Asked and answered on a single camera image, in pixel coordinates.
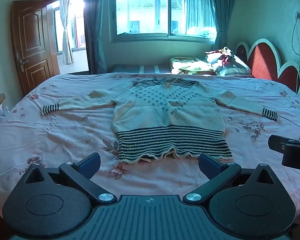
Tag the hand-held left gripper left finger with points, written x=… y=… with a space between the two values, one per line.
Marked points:
x=90 y=164

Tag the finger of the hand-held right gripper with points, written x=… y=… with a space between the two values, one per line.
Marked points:
x=277 y=142

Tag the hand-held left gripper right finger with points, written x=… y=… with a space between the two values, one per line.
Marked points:
x=209 y=165

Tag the cream knit sweater striped hem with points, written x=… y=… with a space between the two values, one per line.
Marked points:
x=165 y=110

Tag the bed with pink floral sheet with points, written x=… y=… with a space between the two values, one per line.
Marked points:
x=65 y=130

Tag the red and white headboard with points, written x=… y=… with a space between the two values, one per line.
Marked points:
x=262 y=60

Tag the bundled plaid bedding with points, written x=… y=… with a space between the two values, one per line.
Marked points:
x=227 y=61

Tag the folded yellow patterned quilt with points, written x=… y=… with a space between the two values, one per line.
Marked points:
x=190 y=66

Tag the striped mattress sheet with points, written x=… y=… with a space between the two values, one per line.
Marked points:
x=140 y=68

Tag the white sheer curtain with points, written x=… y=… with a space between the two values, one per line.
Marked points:
x=67 y=35

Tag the teal curtain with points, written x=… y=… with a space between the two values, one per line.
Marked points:
x=222 y=17
x=95 y=30

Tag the brown wooden door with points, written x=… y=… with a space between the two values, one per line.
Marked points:
x=32 y=42

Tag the sheer window curtain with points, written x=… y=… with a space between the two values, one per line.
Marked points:
x=198 y=7

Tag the large sliding window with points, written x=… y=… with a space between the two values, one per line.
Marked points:
x=150 y=10

